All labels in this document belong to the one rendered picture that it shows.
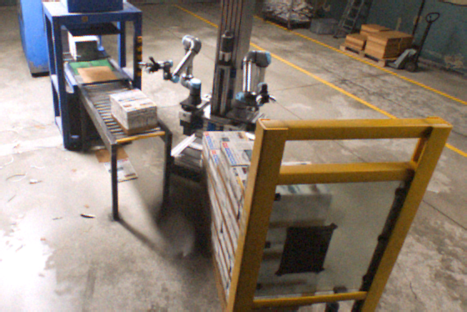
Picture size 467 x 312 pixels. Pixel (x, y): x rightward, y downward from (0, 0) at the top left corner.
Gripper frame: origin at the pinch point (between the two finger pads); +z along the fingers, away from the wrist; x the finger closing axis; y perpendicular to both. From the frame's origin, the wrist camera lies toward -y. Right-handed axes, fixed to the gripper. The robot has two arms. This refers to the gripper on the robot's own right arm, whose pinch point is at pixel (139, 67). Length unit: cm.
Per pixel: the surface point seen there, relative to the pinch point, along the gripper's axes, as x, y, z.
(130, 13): 82, -18, -32
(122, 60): 129, 63, -49
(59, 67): 87, 35, 46
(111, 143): -49, 37, 50
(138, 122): -44, 27, 23
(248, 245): -217, -36, 70
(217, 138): -88, 29, -29
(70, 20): 91, -13, 31
